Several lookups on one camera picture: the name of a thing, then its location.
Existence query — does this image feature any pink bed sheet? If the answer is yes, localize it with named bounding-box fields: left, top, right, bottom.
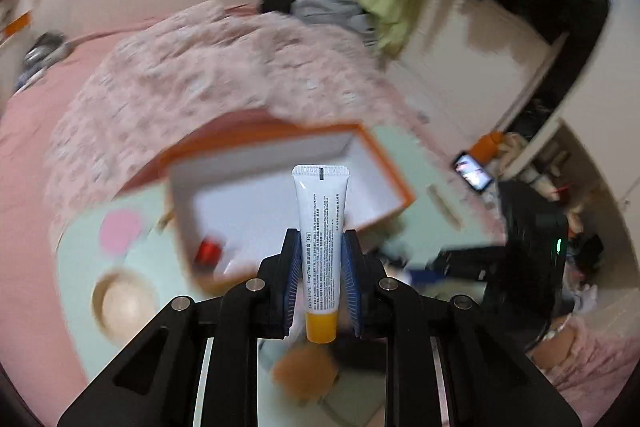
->
left=0, top=32, right=176, bottom=408

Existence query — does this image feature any orange cardboard box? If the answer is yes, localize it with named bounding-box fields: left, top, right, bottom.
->
left=120, top=109, right=416, bottom=303

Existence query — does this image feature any white cream tube orange cap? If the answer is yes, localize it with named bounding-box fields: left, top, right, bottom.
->
left=292, top=164, right=350, bottom=344

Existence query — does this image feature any small red object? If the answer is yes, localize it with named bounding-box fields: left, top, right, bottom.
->
left=194, top=234, right=226, bottom=270

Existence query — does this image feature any grey striped clothes pile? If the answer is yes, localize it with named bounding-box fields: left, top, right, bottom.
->
left=17, top=32, right=71, bottom=90

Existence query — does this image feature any brown plush toy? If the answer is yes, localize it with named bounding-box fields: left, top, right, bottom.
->
left=271, top=346, right=342, bottom=405

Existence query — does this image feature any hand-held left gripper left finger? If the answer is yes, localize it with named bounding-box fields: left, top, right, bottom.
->
left=57, top=229, right=306, bottom=427

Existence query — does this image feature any orange phone stand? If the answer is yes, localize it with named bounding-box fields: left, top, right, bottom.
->
left=472, top=132, right=506, bottom=165

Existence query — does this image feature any smartphone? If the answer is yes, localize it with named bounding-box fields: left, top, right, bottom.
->
left=452, top=151, right=493, bottom=194

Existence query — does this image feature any grey clothing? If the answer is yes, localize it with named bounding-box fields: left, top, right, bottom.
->
left=290, top=0, right=381, bottom=42

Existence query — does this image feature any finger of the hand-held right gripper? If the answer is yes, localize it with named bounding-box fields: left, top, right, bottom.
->
left=407, top=248, right=506, bottom=285

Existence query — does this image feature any pink floral blanket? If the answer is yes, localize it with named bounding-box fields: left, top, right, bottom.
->
left=42, top=0, right=426, bottom=228

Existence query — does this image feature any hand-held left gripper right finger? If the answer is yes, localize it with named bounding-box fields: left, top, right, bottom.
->
left=341, top=229, right=583, bottom=427

